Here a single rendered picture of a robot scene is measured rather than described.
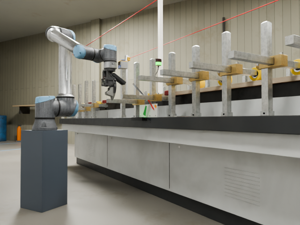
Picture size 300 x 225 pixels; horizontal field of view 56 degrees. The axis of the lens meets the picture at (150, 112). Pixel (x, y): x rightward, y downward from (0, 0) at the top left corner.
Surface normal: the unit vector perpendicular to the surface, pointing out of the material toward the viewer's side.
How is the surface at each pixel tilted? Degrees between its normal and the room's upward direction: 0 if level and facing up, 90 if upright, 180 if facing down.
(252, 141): 90
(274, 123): 90
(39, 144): 90
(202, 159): 90
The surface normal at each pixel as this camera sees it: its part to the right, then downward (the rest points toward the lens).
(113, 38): -0.50, -0.02
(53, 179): 0.87, -0.01
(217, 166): -0.85, -0.01
